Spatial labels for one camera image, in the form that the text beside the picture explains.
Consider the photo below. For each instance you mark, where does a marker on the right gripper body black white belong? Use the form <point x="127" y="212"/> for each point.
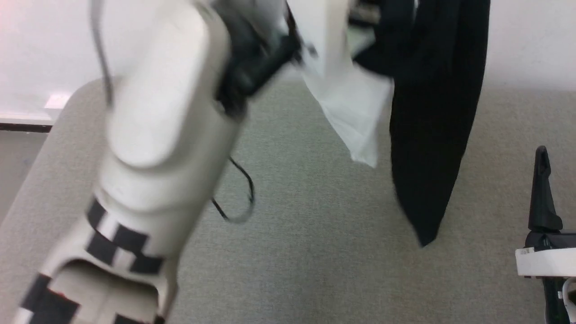
<point x="551" y="261"/>

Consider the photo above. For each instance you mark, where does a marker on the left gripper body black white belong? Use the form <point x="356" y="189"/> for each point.
<point x="256" y="54"/>

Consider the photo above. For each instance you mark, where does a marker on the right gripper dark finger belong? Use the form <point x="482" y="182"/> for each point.
<point x="542" y="198"/>

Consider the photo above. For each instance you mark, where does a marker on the white and black bear t-shirt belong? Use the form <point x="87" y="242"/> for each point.
<point x="432" y="112"/>

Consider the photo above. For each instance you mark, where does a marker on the grey fabric sofa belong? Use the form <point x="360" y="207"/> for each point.
<point x="315" y="252"/>

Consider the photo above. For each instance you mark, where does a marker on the dark baseboard strip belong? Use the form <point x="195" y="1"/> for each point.
<point x="22" y="128"/>

